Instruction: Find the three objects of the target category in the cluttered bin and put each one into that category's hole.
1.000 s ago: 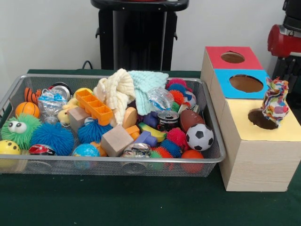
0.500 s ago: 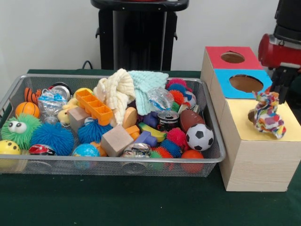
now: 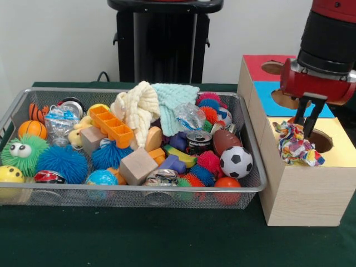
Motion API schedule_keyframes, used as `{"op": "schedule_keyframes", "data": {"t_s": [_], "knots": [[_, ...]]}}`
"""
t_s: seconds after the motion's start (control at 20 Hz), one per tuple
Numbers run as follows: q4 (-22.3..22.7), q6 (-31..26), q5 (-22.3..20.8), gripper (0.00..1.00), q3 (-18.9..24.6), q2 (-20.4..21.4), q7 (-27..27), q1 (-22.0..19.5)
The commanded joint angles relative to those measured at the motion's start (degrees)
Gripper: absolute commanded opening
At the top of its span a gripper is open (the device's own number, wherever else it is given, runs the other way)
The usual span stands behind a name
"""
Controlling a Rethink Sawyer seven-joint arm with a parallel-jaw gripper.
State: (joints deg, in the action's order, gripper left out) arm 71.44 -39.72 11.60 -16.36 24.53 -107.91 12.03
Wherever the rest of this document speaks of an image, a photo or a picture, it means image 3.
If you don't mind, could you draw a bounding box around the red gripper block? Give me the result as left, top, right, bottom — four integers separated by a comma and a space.
280, 57, 356, 139

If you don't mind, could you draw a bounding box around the white multicolour print cloth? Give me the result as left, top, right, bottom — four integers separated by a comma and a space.
272, 116, 325, 167

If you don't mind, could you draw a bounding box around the black drink can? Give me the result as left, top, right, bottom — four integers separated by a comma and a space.
185, 130, 214, 155

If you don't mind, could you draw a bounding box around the clear plastic bottle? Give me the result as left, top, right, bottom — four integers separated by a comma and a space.
174, 102, 207, 131

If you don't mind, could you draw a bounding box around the mint green cloth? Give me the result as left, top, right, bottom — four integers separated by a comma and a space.
151, 82, 200, 137

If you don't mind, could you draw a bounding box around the cream knitted cloth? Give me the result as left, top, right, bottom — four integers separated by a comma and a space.
110, 80, 161, 150

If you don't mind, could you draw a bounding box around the orange toy brick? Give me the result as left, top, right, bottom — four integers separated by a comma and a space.
88, 106, 135, 149

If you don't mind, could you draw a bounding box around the wooden box with three holes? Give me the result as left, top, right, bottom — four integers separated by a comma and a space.
236, 55, 356, 226

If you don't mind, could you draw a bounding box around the shallow mesh bin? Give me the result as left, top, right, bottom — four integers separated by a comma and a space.
0, 87, 268, 211

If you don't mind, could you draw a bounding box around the dark green tablecloth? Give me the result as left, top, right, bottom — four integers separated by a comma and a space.
0, 81, 356, 267
330, 103, 356, 123

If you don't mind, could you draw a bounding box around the brown toy football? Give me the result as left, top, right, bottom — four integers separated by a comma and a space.
213, 129, 243, 157

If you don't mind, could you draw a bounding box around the black and white soccer ball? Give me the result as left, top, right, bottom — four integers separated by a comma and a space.
220, 146, 254, 179

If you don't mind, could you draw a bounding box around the plain wooden block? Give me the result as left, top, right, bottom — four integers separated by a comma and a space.
119, 147, 159, 186

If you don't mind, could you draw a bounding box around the blue spiky ball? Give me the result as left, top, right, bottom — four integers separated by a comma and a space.
36, 144, 88, 185

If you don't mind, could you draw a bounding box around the green spiky ball with eyes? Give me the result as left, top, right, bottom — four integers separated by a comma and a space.
1, 133, 50, 177

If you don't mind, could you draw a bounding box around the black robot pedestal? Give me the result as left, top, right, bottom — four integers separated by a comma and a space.
107, 0, 225, 84

